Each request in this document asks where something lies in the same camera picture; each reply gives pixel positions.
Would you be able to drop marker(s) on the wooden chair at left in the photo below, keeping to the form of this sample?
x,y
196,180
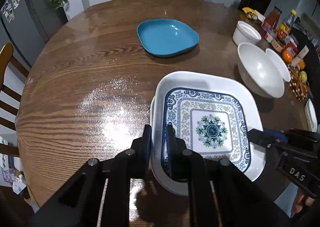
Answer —
x,y
6,58

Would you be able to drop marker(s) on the small white bowl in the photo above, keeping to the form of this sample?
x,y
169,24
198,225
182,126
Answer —
x,y
279,64

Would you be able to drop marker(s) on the orange fruit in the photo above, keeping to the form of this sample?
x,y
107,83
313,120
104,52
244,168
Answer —
x,y
287,56
301,64

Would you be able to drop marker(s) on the person's right hand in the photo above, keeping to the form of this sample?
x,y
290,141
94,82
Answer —
x,y
301,199

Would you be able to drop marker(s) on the yellow label oil bottle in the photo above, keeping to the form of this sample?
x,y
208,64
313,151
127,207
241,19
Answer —
x,y
285,27

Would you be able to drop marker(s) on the small patterned square plate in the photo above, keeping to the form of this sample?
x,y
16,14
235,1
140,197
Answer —
x,y
212,115

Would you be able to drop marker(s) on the dark lid sauce jar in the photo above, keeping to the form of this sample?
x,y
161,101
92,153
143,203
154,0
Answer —
x,y
278,44

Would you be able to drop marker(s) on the beaded wooden trivet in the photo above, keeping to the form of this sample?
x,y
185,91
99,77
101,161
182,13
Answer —
x,y
300,89

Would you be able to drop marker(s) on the green apple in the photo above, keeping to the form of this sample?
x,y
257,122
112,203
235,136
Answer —
x,y
303,76

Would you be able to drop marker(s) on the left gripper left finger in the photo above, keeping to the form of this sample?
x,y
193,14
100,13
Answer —
x,y
132,162

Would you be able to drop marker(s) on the large white bowl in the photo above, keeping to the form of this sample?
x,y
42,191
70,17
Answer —
x,y
258,72

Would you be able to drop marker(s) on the red lid jar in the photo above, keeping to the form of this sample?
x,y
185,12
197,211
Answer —
x,y
291,47

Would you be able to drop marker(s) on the red sauce bottle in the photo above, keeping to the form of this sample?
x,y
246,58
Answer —
x,y
271,21

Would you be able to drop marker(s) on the white ramekin cup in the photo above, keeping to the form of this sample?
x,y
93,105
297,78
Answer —
x,y
244,32

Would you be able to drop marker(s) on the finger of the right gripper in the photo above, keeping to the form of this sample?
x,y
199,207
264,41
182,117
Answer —
x,y
260,138
276,134

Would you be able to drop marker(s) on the large patterned square plate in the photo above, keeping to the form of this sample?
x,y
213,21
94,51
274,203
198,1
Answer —
x,y
156,119

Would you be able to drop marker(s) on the white oval dish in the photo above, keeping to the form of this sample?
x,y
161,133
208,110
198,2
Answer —
x,y
310,115

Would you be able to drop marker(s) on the grey refrigerator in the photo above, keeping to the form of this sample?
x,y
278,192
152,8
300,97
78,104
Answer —
x,y
21,27

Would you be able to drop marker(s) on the blue square plate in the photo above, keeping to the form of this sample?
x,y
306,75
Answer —
x,y
166,37

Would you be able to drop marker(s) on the yellow snack packet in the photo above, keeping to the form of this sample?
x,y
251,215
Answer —
x,y
251,14

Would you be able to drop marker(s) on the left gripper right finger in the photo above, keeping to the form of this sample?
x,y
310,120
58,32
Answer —
x,y
185,164

